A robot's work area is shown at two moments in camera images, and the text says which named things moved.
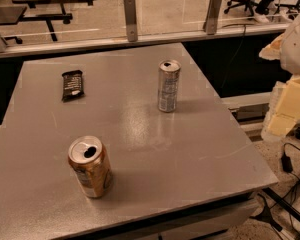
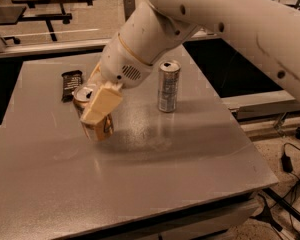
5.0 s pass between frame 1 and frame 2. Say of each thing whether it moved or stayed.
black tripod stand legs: stayed
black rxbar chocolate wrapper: stayed
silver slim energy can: stayed
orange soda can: moved
